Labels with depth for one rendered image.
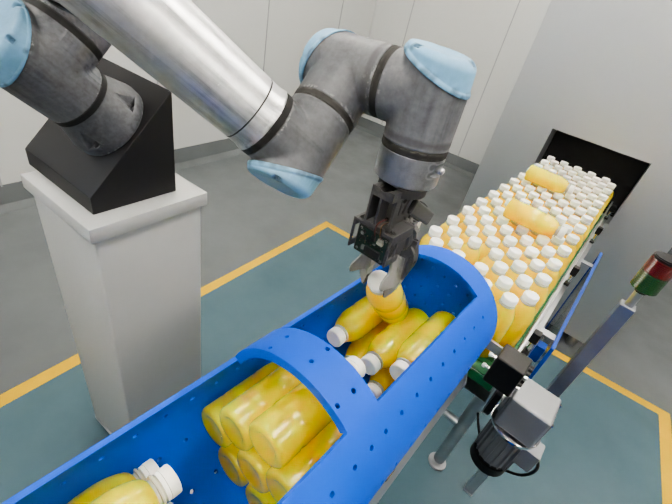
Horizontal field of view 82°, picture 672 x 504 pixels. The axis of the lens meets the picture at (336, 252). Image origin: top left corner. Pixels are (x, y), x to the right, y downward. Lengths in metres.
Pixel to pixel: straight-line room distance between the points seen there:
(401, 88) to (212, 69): 0.21
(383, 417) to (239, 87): 0.44
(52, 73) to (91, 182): 0.24
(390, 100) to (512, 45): 4.53
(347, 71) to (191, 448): 0.60
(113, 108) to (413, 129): 0.71
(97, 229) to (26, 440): 1.18
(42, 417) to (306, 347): 1.62
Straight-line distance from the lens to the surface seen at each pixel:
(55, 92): 0.98
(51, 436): 2.01
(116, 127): 1.03
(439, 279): 0.89
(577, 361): 1.41
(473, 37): 5.13
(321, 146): 0.49
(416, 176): 0.52
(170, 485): 0.57
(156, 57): 0.45
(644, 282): 1.25
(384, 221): 0.57
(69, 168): 1.13
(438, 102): 0.49
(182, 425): 0.69
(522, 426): 1.22
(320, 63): 0.55
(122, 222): 1.04
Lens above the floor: 1.65
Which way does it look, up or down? 35 degrees down
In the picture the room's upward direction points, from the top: 14 degrees clockwise
